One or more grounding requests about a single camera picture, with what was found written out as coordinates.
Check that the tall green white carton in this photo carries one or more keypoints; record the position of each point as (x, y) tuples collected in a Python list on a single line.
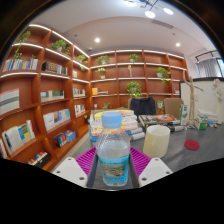
[(183, 115)]

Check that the chair with dark jacket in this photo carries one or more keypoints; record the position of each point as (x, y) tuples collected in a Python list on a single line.
[(142, 106)]

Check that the window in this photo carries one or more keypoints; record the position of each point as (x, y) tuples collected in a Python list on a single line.
[(220, 67)]

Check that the white vase with flowers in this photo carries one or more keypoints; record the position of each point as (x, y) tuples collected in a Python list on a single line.
[(218, 91)]

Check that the branched ceiling lamp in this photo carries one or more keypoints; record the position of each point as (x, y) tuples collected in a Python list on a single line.
[(150, 14)]

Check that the ceiling air vent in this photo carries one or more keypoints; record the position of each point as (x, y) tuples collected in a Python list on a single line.
[(162, 24)]

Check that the wooden artist mannequin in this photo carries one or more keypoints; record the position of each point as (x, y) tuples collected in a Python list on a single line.
[(191, 100)]

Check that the tan chair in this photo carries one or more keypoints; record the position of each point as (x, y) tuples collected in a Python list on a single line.
[(173, 106)]

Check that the black track light rail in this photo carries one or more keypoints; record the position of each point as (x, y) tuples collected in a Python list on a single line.
[(205, 54)]

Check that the stack of colourful books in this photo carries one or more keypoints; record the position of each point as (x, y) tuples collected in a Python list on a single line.
[(128, 121)]

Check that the flat round red coaster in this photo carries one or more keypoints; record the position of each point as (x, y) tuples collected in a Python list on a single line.
[(192, 144)]

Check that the grey curtain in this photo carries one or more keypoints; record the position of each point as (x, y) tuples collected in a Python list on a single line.
[(206, 68)]

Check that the wooden bookshelf unit with plants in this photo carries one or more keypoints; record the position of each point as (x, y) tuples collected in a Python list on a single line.
[(50, 100)]

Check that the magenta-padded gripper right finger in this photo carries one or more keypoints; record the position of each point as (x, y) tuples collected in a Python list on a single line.
[(154, 170)]

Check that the clear blue-capped water bottle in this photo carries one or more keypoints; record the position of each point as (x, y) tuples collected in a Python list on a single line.
[(113, 156)]

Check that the recessed ceiling spotlight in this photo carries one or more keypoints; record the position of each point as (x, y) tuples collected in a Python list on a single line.
[(177, 44), (97, 40)]

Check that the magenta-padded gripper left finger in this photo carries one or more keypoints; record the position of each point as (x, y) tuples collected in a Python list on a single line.
[(71, 170)]

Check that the small green white box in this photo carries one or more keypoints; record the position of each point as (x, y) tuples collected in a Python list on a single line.
[(200, 124)]

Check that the cream ceramic mug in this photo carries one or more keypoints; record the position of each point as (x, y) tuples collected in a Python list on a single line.
[(156, 141)]

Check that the stack of white packs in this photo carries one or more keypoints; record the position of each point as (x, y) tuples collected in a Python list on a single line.
[(208, 115)]

